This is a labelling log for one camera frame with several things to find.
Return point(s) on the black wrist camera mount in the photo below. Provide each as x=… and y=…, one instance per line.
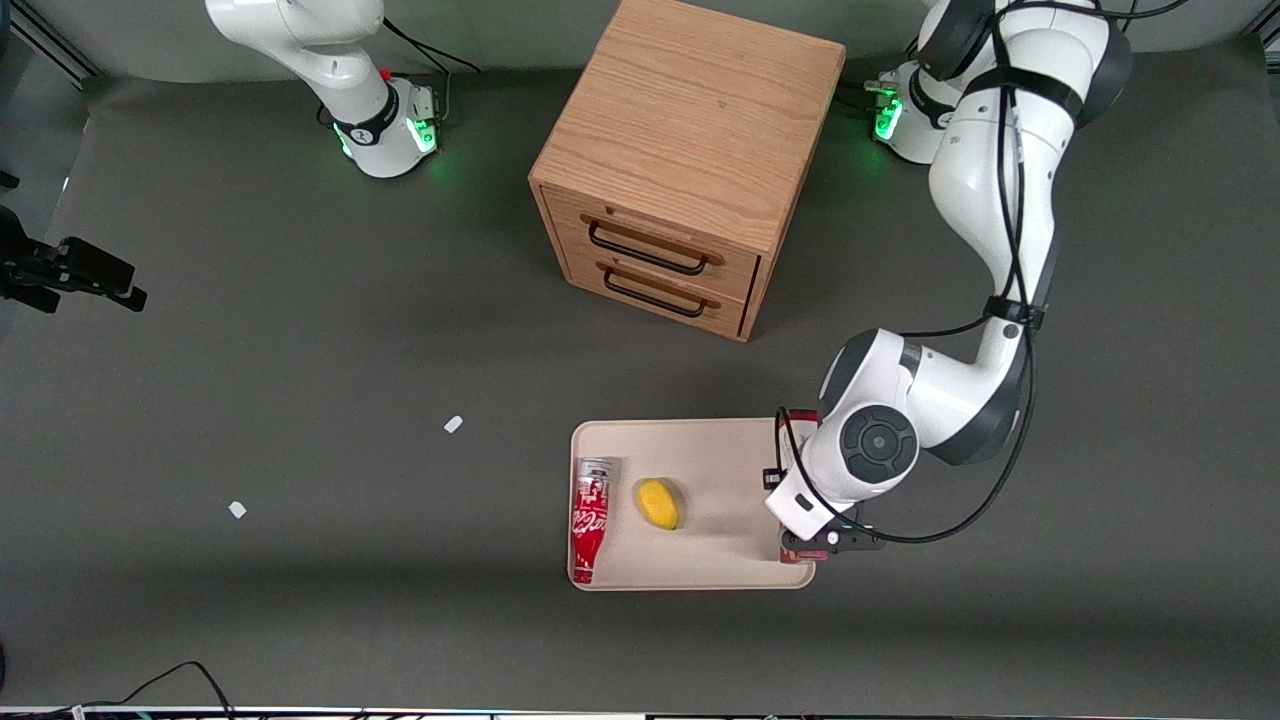
x=850, y=541

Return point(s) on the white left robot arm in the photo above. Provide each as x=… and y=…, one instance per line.
x=985, y=200

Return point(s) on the wooden two-drawer cabinet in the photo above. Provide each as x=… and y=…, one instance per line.
x=690, y=110

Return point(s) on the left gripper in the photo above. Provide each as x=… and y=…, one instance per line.
x=769, y=478

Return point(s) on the black camera clamp stand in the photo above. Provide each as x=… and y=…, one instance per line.
x=80, y=268

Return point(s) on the aluminium frame rail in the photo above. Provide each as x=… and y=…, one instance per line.
x=50, y=40

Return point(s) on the red plaid cookie box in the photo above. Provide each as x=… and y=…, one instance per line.
x=803, y=416

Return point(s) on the yellow lemon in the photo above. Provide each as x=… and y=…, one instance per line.
x=659, y=504

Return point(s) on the cream plastic tray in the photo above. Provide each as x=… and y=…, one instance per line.
x=710, y=470

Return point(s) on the wooden drawer front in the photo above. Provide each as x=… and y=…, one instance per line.
x=740, y=268
x=725, y=315

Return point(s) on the red soda can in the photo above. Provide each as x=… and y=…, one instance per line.
x=590, y=520

